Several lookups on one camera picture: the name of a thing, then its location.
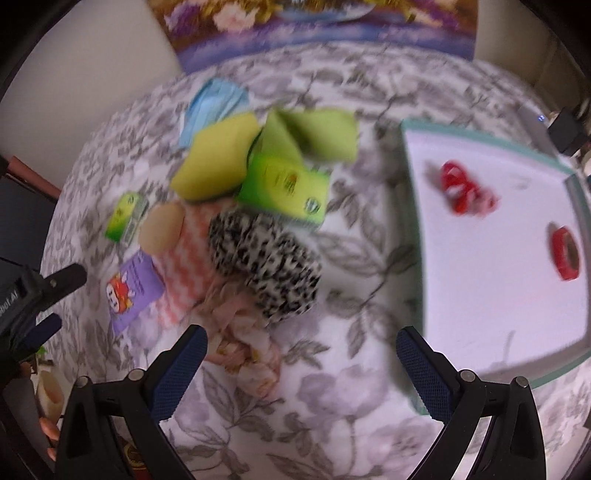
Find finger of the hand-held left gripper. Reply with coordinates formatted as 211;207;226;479
39;264;88;301
14;314;63;357

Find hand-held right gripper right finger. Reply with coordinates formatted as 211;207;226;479
396;326;555;480

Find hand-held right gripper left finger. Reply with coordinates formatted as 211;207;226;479
55;324;208;480

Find beige floral cloth scrunchie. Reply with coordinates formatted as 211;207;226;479
196;277;282;398

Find purple cartoon packet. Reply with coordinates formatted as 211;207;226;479
105;251;164;337

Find green tissue pack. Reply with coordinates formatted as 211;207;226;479
104;191;149;243
233;138;331;232

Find pink chevron cloth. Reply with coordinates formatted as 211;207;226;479
152;205;227;328

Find white box with teal rim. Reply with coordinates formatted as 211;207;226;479
399;117;591;416

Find beige round puff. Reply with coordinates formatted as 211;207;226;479
139;203;185;254

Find leopard print fuzzy scrunchie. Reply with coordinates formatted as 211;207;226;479
208;210;324;319

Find yellow sponge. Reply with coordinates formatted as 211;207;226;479
170;113;262;201

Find blue face mask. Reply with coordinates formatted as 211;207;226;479
178;78;250;148

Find person's left hand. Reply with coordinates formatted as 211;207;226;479
39;416;62;462

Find dark cabinet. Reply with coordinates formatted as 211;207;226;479
0;178;54;275

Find grey floral blanket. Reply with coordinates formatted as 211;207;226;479
39;44;591;480

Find red tape roll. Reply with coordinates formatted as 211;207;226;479
549;224;581;282

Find red ribbon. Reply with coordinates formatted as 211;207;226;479
436;161;502;217

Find white power strip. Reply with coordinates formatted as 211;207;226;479
517;108;555;148

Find black power adapter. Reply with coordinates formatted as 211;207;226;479
547;108;585;155

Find floral painting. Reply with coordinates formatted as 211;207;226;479
148;0;478;75

